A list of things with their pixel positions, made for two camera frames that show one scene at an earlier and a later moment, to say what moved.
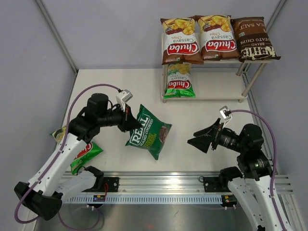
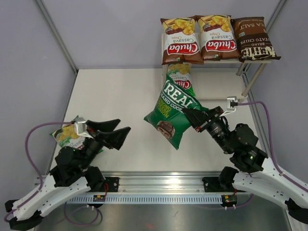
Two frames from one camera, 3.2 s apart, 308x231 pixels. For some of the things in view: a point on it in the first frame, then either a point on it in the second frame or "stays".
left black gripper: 128,122 → 109,138
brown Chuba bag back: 217,39 stays
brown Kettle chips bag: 253,42 stays
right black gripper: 203,142 → 198,117
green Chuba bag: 179,83 stays
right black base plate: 217,184 stays
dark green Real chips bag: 152,134 → 167,118
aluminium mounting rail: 161,187 stays
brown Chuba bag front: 180,43 stays
